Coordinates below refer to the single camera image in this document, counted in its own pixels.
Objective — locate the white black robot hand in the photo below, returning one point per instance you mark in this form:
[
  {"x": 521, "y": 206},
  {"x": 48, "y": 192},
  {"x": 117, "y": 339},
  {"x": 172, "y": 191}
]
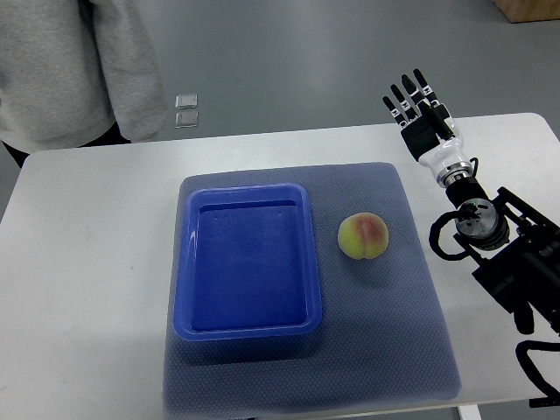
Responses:
[{"x": 428, "y": 129}]

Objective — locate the yellow red peach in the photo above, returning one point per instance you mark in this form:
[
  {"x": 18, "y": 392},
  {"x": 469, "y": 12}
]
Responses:
[{"x": 363, "y": 236}]

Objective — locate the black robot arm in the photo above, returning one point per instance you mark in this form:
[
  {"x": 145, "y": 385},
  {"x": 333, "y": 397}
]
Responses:
[{"x": 515, "y": 247}]

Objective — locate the upper metal floor plate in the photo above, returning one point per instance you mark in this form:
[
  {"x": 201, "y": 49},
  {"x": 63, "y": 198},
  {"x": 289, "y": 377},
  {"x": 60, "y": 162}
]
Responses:
[{"x": 186, "y": 101}]

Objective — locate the brown wooden box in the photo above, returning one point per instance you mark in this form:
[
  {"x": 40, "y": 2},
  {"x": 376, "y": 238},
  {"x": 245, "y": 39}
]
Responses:
[{"x": 528, "y": 11}]

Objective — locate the blue textured mat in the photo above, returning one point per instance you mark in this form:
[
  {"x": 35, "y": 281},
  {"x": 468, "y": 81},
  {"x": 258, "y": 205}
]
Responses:
[{"x": 382, "y": 339}]

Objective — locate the blue plastic tray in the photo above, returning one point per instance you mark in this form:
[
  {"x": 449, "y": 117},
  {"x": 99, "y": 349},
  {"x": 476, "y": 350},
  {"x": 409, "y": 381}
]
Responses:
[{"x": 247, "y": 265}]

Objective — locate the person in grey sweater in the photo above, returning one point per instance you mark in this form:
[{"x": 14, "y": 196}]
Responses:
[{"x": 77, "y": 74}]

